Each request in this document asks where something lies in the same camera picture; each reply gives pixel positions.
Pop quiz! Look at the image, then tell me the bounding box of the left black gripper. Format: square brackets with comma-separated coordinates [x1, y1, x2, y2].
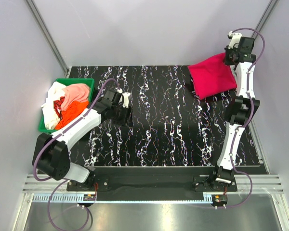
[111, 104, 133, 128]

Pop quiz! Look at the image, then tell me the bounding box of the magenta t shirt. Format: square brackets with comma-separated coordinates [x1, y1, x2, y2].
[188, 53, 237, 100]

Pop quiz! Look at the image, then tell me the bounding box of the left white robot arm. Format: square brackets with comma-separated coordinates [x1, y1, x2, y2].
[32, 90, 132, 191]

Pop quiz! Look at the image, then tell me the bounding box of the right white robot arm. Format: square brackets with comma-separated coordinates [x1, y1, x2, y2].
[209, 32, 260, 191]

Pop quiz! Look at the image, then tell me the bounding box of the light pink t shirt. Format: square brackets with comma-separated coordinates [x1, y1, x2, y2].
[61, 83, 91, 111]

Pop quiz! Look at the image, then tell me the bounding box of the orange t shirt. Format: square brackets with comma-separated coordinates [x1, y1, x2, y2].
[54, 101, 89, 130]

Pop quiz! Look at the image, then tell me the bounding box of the green plastic bin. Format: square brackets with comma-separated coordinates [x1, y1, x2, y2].
[38, 78, 95, 133]

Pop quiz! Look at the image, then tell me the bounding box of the dark red patterned garment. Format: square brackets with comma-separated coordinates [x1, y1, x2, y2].
[53, 96, 65, 120]

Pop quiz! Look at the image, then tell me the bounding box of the white t shirt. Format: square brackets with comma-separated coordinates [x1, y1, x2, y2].
[41, 81, 66, 130]

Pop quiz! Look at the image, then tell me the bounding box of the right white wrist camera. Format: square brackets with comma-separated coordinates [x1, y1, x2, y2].
[228, 31, 242, 49]

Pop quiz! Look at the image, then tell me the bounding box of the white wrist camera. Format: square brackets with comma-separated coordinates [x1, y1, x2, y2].
[117, 89, 132, 108]
[228, 31, 242, 49]

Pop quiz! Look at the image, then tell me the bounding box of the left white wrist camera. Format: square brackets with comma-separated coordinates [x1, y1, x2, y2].
[117, 89, 132, 108]

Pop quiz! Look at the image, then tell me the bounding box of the aluminium frame rail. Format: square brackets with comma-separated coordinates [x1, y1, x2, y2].
[23, 174, 285, 193]

